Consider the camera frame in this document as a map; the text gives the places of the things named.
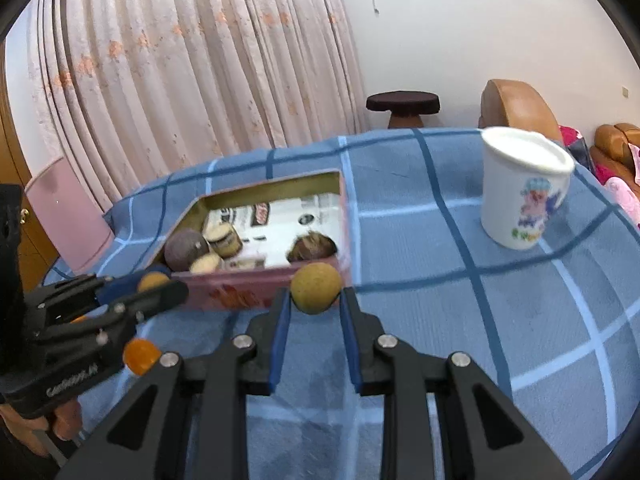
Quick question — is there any small orange kumquat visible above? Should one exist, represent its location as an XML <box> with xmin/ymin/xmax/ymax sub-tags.
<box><xmin>123</xmin><ymin>338</ymin><xmax>162</xmax><ymax>376</ymax></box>

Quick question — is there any brown chocolate ball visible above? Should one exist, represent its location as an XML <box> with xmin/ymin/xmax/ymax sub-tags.
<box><xmin>286</xmin><ymin>232</ymin><xmax>338</xmax><ymax>263</ymax></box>

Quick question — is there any wooden door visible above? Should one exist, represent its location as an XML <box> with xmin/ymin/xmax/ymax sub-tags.
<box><xmin>0</xmin><ymin>110</ymin><xmax>61</xmax><ymax>283</ymax></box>

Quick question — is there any person's left hand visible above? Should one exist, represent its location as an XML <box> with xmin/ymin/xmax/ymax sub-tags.
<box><xmin>0</xmin><ymin>397</ymin><xmax>83</xmax><ymax>457</ymax></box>

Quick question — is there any purple passion fruit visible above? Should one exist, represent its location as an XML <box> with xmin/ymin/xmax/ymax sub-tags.
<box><xmin>164</xmin><ymin>229</ymin><xmax>210</xmax><ymax>273</ymax></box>

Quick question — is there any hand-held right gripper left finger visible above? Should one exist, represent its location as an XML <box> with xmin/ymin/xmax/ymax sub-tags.
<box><xmin>52</xmin><ymin>287</ymin><xmax>293</xmax><ymax>480</ymax></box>

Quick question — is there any dark round stool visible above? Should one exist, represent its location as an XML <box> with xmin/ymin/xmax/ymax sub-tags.
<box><xmin>366</xmin><ymin>91</ymin><xmax>442</xmax><ymax>130</ymax></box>

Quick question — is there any round cookie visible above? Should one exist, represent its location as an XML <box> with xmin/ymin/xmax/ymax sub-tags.
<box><xmin>206</xmin><ymin>225</ymin><xmax>244</xmax><ymax>257</ymax></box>

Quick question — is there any blue plaid tablecloth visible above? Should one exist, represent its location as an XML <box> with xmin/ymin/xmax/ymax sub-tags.
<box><xmin>42</xmin><ymin>127</ymin><xmax>640</xmax><ymax>480</ymax></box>

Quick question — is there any yellow-brown round longan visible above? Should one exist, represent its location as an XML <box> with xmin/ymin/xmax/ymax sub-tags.
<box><xmin>291</xmin><ymin>262</ymin><xmax>345</xmax><ymax>315</ymax></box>

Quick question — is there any small yellow-brown longan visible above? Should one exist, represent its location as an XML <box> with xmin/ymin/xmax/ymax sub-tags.
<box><xmin>137</xmin><ymin>271</ymin><xmax>171</xmax><ymax>293</ymax></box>

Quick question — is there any white cartoon print cup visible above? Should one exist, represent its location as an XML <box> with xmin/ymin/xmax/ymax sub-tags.
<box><xmin>480</xmin><ymin>126</ymin><xmax>576</xmax><ymax>250</ymax></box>

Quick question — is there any brown leather sofa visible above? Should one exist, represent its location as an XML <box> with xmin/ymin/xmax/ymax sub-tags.
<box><xmin>478</xmin><ymin>79</ymin><xmax>640</xmax><ymax>201</ymax></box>

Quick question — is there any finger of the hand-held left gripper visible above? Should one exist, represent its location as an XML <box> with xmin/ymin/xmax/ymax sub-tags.
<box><xmin>75</xmin><ymin>281</ymin><xmax>190</xmax><ymax>361</ymax></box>
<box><xmin>27</xmin><ymin>272</ymin><xmax>173</xmax><ymax>308</ymax></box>

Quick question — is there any pink printed blanket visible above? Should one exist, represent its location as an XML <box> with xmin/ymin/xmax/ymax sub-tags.
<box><xmin>557</xmin><ymin>125</ymin><xmax>640</xmax><ymax>233</ymax></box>

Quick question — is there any printed white paper liner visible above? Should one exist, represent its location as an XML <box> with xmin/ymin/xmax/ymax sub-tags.
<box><xmin>205</xmin><ymin>195</ymin><xmax>342</xmax><ymax>267</ymax></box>

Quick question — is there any pink rectangular tin box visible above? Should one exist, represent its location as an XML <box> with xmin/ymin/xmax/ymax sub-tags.
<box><xmin>150</xmin><ymin>169</ymin><xmax>352</xmax><ymax>312</ymax></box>

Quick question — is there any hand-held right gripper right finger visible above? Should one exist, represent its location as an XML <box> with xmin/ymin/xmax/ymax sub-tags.
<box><xmin>339</xmin><ymin>286</ymin><xmax>573</xmax><ymax>480</ymax></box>

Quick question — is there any tan round fruit piece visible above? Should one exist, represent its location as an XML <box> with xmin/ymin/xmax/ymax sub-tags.
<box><xmin>189</xmin><ymin>253</ymin><xmax>224</xmax><ymax>275</ymax></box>

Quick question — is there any pink floral curtain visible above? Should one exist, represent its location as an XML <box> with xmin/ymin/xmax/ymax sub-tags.
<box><xmin>27</xmin><ymin>0</ymin><xmax>372</xmax><ymax>211</ymax></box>

